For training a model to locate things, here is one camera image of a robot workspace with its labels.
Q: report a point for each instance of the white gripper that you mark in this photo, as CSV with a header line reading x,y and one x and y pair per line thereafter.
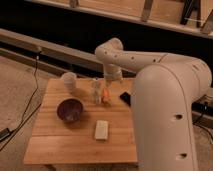
x,y
114,76

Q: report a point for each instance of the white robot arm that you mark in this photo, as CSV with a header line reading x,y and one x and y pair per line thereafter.
x,y
163,91

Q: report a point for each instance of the white ceramic cup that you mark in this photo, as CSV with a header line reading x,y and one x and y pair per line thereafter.
x,y
69,80

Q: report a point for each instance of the clear glass bottle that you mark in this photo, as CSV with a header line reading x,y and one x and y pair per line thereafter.
x,y
96,87

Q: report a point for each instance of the black phone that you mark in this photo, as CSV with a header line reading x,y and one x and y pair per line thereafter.
x,y
125,97

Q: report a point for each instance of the white sponge block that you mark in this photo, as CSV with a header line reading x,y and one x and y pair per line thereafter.
x,y
101,130

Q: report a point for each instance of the purple bowl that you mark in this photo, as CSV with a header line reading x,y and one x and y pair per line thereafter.
x,y
70,110

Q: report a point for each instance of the wooden table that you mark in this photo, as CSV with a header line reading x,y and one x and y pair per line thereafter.
x,y
55,142

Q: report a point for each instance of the black floor device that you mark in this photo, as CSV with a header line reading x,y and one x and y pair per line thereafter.
x,y
4,133

